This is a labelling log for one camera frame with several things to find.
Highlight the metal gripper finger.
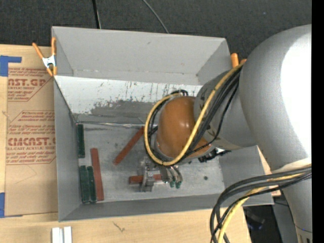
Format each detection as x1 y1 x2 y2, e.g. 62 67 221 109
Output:
140 173 156 192
137 160 150 178

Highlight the red-brown block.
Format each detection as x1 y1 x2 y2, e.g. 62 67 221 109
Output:
112 126 146 167
128 174 163 185
90 148 105 201

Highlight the dark green flat block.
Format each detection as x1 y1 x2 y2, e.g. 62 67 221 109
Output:
76 124 86 159
79 165 91 204
87 166 98 204

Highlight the grey metal bin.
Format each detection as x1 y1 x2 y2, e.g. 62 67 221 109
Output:
51 26 275 222

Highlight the brown cardboard board, red print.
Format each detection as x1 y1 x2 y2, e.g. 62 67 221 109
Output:
0 44 59 218

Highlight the black cylinder on white bracket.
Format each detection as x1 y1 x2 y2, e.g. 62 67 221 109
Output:
198 147 231 163

